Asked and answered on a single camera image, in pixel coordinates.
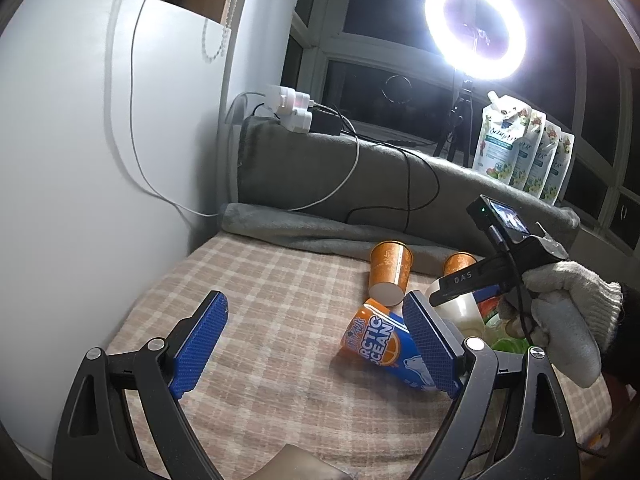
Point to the bright ring light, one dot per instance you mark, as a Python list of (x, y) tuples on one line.
[(482, 39)]

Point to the orange paper cup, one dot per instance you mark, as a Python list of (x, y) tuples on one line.
[(390, 267), (458, 261)]

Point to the white knit gloved right hand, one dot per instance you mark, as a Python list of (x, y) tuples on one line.
[(574, 317)]

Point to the cream plastic cup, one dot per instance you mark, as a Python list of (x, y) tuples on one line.
[(462, 311)]

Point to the blue orange Arctic Ocean can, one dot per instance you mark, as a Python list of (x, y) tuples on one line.
[(381, 337)]

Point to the orange paper cup right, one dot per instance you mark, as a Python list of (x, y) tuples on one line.
[(458, 261)]

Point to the black power adapter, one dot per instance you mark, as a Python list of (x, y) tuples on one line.
[(325, 123)]

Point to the white refill pouch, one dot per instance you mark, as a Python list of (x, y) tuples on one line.
[(543, 159), (504, 124), (527, 149), (559, 168)]

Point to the black tripod stand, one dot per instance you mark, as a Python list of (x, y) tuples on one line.
[(459, 126)]

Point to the green tea drink carton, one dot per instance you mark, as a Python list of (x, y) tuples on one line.
[(511, 345)]

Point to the orange paper cup left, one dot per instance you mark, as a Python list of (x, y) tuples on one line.
[(390, 267)]

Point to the white power strip with plugs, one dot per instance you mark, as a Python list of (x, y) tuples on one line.
[(291, 107)]

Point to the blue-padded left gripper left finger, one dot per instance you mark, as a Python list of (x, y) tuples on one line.
[(96, 437)]

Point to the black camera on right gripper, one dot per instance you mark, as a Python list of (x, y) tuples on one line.
[(488, 213)]

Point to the green grapefruit drink can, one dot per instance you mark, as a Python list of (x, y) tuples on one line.
[(489, 307)]

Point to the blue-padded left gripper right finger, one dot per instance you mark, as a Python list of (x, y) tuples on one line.
[(534, 438)]

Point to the pink plaid table cloth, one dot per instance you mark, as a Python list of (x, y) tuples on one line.
[(278, 375)]

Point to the white refill pouch front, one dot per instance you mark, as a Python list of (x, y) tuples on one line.
[(504, 124)]

